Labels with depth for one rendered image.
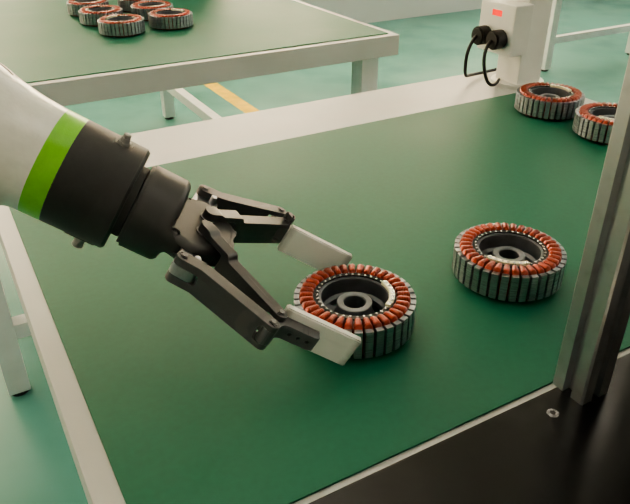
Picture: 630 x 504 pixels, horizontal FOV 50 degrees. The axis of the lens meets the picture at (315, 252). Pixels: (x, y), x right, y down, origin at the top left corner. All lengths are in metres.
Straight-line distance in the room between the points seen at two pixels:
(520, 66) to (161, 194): 0.93
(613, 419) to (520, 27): 0.88
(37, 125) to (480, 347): 0.41
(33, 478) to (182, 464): 1.10
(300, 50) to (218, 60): 0.20
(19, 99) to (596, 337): 0.46
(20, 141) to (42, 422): 1.23
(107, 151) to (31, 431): 1.22
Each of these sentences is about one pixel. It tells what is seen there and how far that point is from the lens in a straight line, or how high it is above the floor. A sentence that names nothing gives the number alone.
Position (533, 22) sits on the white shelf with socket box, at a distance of 1.36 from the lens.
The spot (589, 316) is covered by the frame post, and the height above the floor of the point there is 0.84.
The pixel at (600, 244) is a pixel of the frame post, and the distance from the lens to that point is 0.50.
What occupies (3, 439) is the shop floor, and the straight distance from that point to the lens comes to 1.72.
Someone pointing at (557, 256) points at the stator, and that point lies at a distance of 0.71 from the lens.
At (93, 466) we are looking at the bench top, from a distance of 0.54.
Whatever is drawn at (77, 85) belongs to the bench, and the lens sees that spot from 1.46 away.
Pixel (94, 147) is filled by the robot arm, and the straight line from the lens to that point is 0.56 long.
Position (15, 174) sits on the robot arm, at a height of 0.93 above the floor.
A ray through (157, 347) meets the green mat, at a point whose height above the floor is 0.75.
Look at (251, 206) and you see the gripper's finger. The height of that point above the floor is 0.84.
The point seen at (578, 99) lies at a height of 0.78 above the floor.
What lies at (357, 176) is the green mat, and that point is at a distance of 0.94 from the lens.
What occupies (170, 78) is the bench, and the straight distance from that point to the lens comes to 1.51.
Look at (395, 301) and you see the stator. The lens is 0.62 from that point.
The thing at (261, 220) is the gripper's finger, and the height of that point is 0.83.
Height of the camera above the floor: 1.13
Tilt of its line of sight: 30 degrees down
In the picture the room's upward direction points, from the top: straight up
